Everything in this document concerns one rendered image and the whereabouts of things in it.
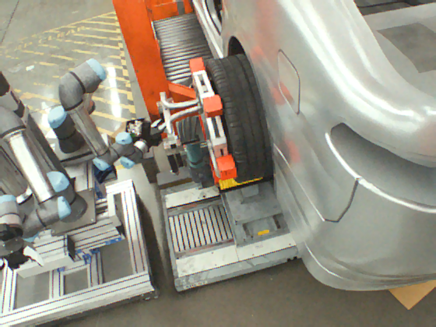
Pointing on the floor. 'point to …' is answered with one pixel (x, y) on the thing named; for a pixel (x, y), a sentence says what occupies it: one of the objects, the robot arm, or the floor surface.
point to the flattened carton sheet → (413, 293)
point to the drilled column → (151, 170)
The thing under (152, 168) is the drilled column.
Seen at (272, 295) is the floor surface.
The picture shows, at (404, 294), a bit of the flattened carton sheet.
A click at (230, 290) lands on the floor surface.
